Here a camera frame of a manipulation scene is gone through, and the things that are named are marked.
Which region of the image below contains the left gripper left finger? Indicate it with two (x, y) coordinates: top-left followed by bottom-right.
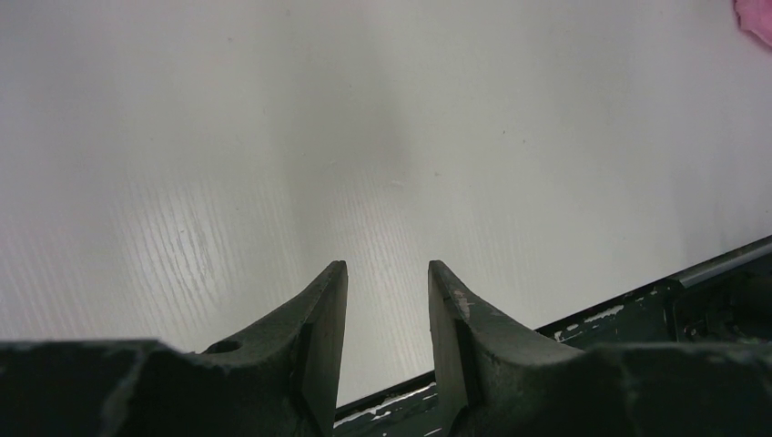
(1, 260), (348, 436)

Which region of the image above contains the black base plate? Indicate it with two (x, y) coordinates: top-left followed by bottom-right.
(334, 238), (771, 436)

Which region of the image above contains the pink garment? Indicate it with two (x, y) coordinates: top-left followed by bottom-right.
(733, 0), (771, 48)

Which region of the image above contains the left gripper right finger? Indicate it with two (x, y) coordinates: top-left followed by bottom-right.
(428, 260), (771, 436)

